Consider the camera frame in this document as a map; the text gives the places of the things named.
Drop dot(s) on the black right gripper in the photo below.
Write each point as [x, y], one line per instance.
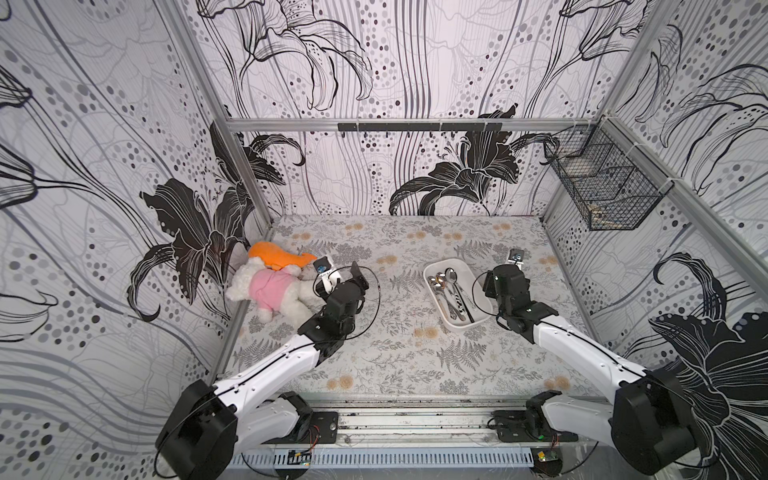
[501, 282]

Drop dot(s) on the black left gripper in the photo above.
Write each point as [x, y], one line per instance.
[359, 280]

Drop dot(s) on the silver spoon spotted handle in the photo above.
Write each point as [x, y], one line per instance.
[456, 304]

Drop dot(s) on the silver spoon white doraemon handle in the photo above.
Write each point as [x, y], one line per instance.
[458, 317]

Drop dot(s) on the black long-handled spoon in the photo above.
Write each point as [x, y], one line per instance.
[452, 278]

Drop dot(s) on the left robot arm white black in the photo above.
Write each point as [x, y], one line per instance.
[211, 424]

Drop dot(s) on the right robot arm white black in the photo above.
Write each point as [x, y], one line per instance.
[646, 417]

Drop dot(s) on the white plastic storage box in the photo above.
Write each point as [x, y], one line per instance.
[481, 307]

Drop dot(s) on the white plush toy pink shirt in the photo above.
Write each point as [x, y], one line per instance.
[271, 279]

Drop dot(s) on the small circuit board left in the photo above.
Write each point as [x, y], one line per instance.
[299, 459]

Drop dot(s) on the small circuit board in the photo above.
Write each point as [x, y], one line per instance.
[299, 459]
[547, 462]

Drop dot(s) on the small circuit board right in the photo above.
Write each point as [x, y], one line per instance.
[547, 462]

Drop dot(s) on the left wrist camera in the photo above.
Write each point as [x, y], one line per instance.
[327, 277]

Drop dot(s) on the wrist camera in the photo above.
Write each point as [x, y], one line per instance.
[516, 257]
[327, 277]

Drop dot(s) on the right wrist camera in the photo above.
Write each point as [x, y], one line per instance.
[516, 257]

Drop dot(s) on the aluminium mounting rail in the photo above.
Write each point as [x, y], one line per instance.
[411, 424]

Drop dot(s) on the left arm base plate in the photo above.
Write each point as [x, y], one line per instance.
[321, 427]

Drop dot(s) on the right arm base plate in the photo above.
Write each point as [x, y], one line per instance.
[518, 425]

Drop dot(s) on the black wire wall basket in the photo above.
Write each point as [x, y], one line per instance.
[602, 172]

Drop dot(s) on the white slotted cable duct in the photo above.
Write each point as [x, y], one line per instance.
[391, 458]

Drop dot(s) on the black bar on back rail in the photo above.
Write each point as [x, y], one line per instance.
[403, 126]

